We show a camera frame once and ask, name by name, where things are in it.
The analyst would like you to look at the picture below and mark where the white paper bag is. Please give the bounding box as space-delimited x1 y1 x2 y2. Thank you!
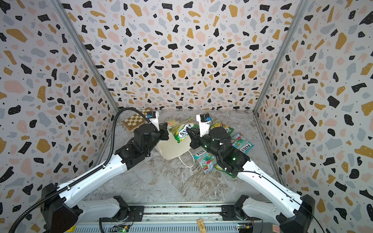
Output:
155 130 195 168

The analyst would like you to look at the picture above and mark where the teal pink Fox's candy bag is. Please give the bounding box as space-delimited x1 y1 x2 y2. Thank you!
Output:
193 150 217 174

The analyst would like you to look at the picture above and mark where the yellow green Fox's candy bag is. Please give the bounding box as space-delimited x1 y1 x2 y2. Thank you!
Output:
210 120 234 135

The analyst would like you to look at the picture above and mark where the teal mint Fox's candy bag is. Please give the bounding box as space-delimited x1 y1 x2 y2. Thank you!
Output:
231 133 254 155

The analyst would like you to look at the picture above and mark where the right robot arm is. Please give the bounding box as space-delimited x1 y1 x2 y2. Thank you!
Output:
186 127 315 233

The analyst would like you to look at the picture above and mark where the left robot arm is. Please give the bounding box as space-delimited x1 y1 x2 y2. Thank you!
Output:
40 122 169 233

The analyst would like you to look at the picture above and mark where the wooden chessboard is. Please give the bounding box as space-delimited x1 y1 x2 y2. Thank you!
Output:
122 114 147 131

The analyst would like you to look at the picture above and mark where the green circuit board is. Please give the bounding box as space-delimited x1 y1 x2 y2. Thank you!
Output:
110 225 130 233

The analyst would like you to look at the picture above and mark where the red label tag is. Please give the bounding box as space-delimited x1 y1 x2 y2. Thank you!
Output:
272 224 280 233

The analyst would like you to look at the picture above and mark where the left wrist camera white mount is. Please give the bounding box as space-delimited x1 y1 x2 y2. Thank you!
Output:
147 111 160 131

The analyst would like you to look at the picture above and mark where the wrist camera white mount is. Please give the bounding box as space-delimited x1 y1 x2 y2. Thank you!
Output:
196 113 212 137
147 111 160 131

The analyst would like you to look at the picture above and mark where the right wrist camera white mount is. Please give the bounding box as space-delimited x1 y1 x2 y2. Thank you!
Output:
196 113 212 137

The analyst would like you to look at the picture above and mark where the black corrugated cable conduit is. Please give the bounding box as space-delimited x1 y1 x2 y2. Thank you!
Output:
8 107 152 233

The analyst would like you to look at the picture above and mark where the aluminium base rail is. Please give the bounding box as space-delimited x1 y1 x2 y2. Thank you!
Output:
66 203 273 233

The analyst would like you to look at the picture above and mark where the wooden tag on rail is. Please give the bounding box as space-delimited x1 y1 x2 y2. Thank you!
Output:
197 219 207 233

